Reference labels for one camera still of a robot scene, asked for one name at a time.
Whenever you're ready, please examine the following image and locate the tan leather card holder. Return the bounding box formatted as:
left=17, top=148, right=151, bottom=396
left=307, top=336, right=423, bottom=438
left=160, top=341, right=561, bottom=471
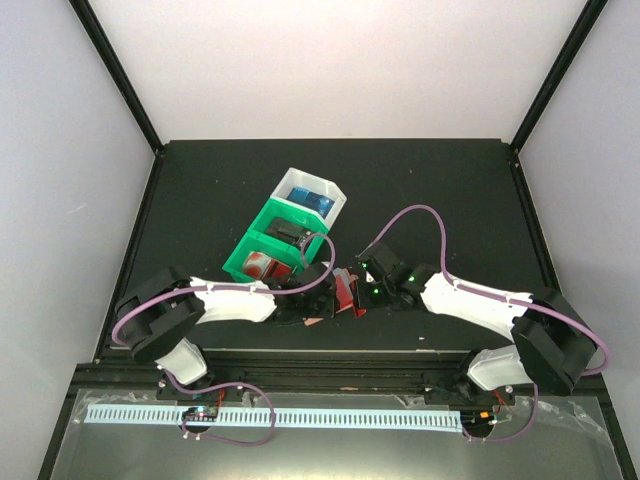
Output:
left=303, top=268, right=359, bottom=327

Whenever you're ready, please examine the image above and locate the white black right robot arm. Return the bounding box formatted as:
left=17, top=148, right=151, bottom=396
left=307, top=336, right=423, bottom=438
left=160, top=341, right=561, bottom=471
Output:
left=356, top=243, right=597, bottom=403

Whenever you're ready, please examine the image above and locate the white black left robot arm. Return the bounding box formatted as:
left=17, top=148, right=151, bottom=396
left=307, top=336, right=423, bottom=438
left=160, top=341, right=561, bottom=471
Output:
left=111, top=262, right=336, bottom=399

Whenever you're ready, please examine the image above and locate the red white card stack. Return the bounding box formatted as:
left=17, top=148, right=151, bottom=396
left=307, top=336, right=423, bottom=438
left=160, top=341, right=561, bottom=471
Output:
left=241, top=251, right=293, bottom=280

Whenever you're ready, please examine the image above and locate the black vip card stack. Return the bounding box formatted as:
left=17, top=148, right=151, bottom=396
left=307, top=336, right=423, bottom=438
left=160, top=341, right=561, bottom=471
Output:
left=265, top=217, right=313, bottom=247

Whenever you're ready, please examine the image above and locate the blue card stack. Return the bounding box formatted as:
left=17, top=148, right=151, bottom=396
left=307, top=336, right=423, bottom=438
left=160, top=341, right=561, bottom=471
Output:
left=287, top=187, right=335, bottom=218

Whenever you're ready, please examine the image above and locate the left green plastic bin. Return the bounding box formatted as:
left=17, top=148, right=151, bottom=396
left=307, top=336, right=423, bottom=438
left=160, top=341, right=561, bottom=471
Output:
left=223, top=231, right=302, bottom=283

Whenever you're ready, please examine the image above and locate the green plastic bin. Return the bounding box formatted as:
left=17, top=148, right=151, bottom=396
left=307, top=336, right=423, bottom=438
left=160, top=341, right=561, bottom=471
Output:
left=235, top=199, right=328, bottom=269
left=223, top=231, right=302, bottom=283

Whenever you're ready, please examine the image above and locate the middle green plastic bin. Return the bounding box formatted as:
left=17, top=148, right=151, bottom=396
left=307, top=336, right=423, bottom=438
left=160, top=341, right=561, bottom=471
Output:
left=235, top=199, right=328, bottom=269

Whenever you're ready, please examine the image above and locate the white plastic bin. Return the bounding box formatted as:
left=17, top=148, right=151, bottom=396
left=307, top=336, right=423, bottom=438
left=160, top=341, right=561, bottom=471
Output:
left=271, top=167, right=347, bottom=229

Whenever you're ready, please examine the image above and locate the left controller board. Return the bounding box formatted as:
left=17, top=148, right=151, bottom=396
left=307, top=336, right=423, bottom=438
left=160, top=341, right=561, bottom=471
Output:
left=181, top=406, right=219, bottom=423

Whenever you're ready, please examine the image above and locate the controller board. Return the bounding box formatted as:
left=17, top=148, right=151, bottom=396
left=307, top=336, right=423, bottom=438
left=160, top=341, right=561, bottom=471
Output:
left=460, top=410, right=500, bottom=429
left=181, top=406, right=219, bottom=423

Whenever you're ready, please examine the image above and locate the right controller board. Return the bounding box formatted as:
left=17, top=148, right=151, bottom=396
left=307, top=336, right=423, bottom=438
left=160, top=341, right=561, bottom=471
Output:
left=460, top=410, right=500, bottom=429

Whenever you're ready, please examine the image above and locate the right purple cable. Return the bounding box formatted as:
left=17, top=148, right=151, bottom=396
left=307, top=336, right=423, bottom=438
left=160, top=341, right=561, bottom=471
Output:
left=362, top=204, right=612, bottom=445

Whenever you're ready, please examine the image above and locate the white slotted cable duct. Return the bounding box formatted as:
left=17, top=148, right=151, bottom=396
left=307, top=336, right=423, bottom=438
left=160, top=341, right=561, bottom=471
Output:
left=84, top=404, right=462, bottom=433

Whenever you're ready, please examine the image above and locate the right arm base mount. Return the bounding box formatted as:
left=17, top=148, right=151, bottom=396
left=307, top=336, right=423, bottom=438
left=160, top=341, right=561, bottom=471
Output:
left=421, top=375, right=515, bottom=409

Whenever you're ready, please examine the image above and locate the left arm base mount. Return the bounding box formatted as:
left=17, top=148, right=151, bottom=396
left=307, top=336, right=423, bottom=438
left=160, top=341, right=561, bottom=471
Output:
left=157, top=372, right=249, bottom=403

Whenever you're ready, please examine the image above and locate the black frame post right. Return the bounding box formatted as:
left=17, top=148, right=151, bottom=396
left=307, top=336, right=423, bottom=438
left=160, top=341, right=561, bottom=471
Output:
left=508, top=0, right=611, bottom=151

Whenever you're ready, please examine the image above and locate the black frame post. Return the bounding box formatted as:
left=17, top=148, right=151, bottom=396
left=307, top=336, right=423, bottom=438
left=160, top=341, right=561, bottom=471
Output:
left=508, top=0, right=611, bottom=151
left=69, top=0, right=164, bottom=154

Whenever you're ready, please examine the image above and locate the black frame post left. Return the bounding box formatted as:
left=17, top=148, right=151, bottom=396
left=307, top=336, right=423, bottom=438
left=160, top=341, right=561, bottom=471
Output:
left=69, top=0, right=164, bottom=154

